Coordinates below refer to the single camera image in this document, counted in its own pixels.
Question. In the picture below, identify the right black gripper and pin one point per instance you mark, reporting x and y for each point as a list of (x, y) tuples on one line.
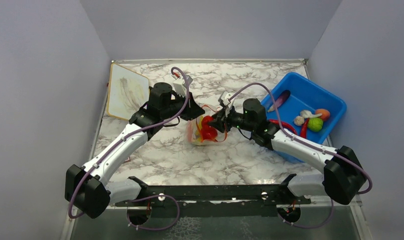
[(219, 120)]

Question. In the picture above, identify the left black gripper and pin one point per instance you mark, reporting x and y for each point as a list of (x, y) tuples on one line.
[(193, 109)]

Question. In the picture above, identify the red toy tomato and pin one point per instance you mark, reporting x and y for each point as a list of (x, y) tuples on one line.
[(208, 133)]

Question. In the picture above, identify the clear orange zip bag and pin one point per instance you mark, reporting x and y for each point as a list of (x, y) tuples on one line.
[(199, 133)]

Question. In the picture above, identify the purple toy eggplant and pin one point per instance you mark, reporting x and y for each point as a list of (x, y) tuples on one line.
[(279, 101)]

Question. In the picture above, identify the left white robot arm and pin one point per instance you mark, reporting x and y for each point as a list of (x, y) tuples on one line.
[(87, 187)]

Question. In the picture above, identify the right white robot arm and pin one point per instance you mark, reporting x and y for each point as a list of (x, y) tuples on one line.
[(340, 176)]

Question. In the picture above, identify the red toy chili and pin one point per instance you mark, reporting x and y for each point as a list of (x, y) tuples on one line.
[(304, 127), (284, 125)]

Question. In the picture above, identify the white board yellow rim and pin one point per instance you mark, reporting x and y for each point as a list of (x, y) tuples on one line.
[(127, 92)]

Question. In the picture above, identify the white toy garlic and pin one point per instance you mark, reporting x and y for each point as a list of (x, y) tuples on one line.
[(307, 114), (299, 121)]

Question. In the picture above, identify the blue plastic bin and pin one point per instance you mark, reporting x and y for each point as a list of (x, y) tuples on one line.
[(306, 95)]

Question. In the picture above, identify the green toy lime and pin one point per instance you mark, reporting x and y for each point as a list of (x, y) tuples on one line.
[(315, 124)]

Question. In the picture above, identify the orange toy peach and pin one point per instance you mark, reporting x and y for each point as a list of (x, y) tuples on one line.
[(324, 114)]

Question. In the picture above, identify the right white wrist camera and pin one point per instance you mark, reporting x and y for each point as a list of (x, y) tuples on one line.
[(226, 101)]

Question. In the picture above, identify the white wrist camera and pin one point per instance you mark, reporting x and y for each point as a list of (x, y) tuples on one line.
[(179, 85), (226, 101)]

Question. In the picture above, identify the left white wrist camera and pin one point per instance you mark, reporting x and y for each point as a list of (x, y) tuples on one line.
[(179, 85)]

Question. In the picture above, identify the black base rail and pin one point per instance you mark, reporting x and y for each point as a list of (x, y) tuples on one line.
[(204, 201)]

